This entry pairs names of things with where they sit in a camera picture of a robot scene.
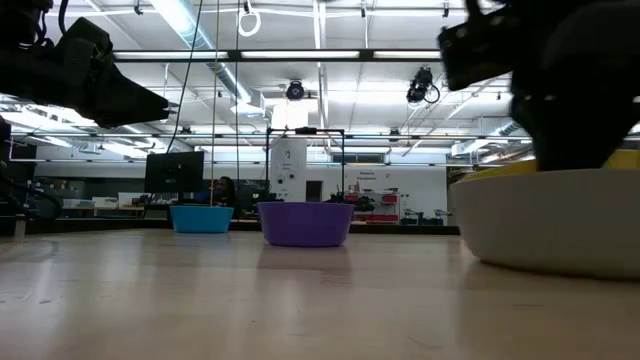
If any thin dark hanging cable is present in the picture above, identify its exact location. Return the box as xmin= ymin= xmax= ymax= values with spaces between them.
xmin=233 ymin=0 xmax=242 ymax=222

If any red tool cabinet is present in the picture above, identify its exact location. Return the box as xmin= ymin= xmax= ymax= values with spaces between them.
xmin=343 ymin=188 xmax=402 ymax=224

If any silver ventilation duct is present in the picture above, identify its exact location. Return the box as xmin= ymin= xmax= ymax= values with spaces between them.
xmin=148 ymin=0 xmax=267 ymax=117

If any white cable loop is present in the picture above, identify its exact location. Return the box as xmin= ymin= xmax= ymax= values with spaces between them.
xmin=237 ymin=6 xmax=263 ymax=38

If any black ceiling camera with cable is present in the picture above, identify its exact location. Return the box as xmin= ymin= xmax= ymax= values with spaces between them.
xmin=405 ymin=65 xmax=442 ymax=107

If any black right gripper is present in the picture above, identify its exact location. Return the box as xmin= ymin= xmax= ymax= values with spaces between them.
xmin=509 ymin=14 xmax=640 ymax=172

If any long overhead light bar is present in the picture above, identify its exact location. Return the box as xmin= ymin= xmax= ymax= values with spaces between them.
xmin=111 ymin=47 xmax=444 ymax=64

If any blue plastic bowl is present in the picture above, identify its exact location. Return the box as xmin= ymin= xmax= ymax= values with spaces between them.
xmin=169 ymin=204 xmax=235 ymax=235

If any yellow hanging rope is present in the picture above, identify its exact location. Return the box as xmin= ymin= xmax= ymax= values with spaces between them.
xmin=208 ymin=0 xmax=222 ymax=208

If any black round ceiling camera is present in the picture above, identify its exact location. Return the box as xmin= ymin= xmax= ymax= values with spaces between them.
xmin=285 ymin=79 xmax=307 ymax=102

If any large white bowl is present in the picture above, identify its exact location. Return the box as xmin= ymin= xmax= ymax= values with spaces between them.
xmin=451 ymin=168 xmax=640 ymax=281

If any purple plastic bowl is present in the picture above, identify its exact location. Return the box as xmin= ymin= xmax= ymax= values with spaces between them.
xmin=256 ymin=201 xmax=356 ymax=249

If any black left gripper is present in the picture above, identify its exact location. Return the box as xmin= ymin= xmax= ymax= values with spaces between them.
xmin=0 ymin=17 xmax=171 ymax=129

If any desk with boxes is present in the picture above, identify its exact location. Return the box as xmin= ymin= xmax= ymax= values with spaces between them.
xmin=61 ymin=191 xmax=147 ymax=219

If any black computer monitor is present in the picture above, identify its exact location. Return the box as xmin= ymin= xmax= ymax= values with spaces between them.
xmin=143 ymin=150 xmax=206 ymax=195

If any black hanging cable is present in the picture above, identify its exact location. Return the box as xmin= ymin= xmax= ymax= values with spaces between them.
xmin=164 ymin=0 xmax=205 ymax=154

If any black metal frame rig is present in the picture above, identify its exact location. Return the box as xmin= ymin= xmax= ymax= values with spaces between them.
xmin=264 ymin=126 xmax=347 ymax=206

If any white square column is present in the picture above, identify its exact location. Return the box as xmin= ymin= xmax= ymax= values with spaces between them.
xmin=269 ymin=102 xmax=310 ymax=204

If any black table edge rail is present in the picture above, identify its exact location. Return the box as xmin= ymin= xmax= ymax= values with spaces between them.
xmin=0 ymin=216 xmax=461 ymax=237

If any person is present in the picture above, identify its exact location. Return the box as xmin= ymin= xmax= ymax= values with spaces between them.
xmin=211 ymin=175 xmax=239 ymax=208

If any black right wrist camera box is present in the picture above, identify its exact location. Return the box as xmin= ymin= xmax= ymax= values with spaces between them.
xmin=437 ymin=0 xmax=551 ymax=92

